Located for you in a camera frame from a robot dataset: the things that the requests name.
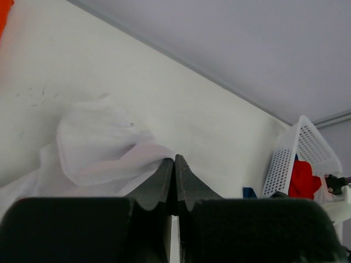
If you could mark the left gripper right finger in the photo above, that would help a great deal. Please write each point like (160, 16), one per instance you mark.
(215, 229)

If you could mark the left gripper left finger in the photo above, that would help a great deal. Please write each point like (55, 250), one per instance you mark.
(134, 228)

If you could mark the white t shirt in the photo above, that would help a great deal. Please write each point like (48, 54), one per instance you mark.
(97, 152)

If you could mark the blue t shirt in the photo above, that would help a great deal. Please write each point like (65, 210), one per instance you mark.
(248, 192)

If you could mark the red t shirt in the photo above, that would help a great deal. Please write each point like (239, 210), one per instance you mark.
(303, 183)

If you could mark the white plastic laundry basket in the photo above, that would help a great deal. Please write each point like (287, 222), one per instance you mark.
(302, 142)

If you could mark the folded orange t shirt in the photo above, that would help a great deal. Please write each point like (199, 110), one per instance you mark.
(5, 7)

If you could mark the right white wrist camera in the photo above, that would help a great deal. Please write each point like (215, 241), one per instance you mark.
(339, 209)

